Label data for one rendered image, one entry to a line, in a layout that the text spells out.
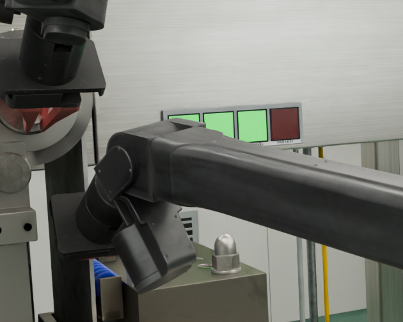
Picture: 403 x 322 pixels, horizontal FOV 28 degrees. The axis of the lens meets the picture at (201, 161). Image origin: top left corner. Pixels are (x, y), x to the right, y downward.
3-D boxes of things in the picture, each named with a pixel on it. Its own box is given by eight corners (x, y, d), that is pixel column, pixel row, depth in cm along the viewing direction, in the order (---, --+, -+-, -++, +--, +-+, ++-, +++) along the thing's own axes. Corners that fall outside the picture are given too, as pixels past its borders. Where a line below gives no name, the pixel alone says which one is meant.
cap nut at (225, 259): (218, 275, 95) (216, 237, 94) (206, 269, 98) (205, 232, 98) (246, 271, 96) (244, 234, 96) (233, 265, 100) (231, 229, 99)
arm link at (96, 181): (139, 142, 77) (86, 162, 75) (173, 204, 76) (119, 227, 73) (123, 170, 83) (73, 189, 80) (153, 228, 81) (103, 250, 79)
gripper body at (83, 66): (103, 100, 78) (121, 48, 73) (-3, 103, 74) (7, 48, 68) (89, 51, 82) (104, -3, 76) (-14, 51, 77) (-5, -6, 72)
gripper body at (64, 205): (149, 247, 87) (167, 225, 81) (56, 259, 84) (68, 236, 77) (138, 192, 90) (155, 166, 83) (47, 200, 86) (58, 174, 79)
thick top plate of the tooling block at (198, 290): (140, 344, 89) (137, 291, 89) (64, 275, 127) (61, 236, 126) (268, 322, 95) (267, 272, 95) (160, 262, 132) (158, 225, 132)
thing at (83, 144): (91, 298, 92) (81, 137, 90) (50, 261, 113) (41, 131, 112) (95, 298, 92) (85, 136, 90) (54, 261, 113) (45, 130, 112)
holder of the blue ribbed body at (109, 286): (102, 321, 92) (99, 279, 92) (61, 282, 114) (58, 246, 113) (128, 317, 94) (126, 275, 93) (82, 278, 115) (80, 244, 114)
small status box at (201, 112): (165, 154, 127) (162, 110, 126) (164, 154, 128) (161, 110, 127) (304, 143, 136) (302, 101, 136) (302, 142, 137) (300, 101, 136)
